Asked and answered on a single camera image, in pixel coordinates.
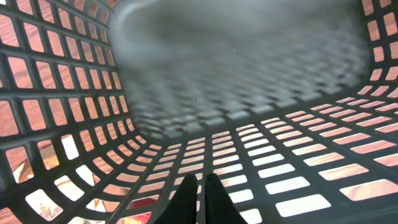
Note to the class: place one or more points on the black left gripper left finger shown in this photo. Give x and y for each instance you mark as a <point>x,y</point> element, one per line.
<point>182,208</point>

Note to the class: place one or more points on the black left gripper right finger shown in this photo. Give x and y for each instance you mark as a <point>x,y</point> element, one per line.
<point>219,208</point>

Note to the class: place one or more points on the grey plastic lattice basket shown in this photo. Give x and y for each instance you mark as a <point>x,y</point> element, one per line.
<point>107,105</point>

